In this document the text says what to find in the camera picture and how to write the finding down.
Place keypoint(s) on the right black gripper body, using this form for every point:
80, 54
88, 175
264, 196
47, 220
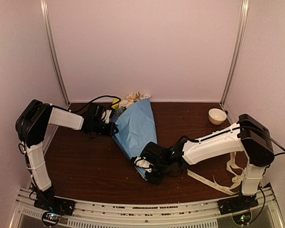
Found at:
157, 179

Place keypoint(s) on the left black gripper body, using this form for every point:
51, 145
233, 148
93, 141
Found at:
102, 130

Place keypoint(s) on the blue wrapping paper sheet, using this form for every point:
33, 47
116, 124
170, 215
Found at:
136, 128

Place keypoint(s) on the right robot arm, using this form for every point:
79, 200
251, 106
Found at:
246, 135

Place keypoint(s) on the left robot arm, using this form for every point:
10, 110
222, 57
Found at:
32, 125

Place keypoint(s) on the plain white bowl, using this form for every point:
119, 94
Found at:
217, 116

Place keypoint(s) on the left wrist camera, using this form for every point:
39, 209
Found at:
106, 116

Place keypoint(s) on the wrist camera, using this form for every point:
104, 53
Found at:
140, 162
106, 116

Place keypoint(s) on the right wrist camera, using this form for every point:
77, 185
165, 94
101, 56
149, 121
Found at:
140, 162

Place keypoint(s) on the front aluminium rail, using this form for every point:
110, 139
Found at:
199, 214

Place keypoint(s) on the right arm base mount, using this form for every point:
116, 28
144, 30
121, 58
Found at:
236, 204

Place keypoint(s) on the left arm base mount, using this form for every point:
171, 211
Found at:
61, 206

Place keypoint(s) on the left aluminium frame post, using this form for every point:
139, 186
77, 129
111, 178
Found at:
53, 53

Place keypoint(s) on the aluminium frame post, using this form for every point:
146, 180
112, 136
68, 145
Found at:
237, 48
53, 53

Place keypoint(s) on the right aluminium frame post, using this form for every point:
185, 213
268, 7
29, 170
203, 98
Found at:
237, 48

